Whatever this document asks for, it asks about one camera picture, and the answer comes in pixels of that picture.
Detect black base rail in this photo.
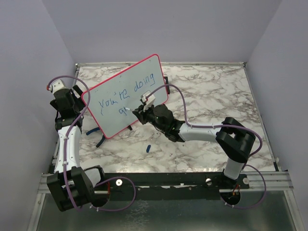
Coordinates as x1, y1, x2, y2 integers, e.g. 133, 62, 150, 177
103, 172, 249, 201

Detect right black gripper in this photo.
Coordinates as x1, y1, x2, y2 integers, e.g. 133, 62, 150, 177
134, 101, 167, 132

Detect blue handled pliers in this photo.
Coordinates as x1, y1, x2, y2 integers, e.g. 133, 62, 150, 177
86, 127, 106, 148

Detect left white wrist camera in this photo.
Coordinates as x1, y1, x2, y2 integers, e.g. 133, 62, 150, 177
46, 79, 66, 94

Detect pink framed whiteboard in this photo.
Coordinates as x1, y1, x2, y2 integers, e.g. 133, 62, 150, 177
81, 54, 165, 139

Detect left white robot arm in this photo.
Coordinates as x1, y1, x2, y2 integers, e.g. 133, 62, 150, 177
47, 79, 106, 212

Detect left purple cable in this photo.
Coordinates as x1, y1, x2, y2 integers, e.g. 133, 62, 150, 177
46, 76, 137, 214

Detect blue marker cap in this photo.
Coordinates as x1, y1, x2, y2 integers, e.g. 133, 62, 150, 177
146, 145, 151, 153

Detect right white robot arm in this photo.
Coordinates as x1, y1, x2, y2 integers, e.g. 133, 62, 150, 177
132, 104, 256, 188

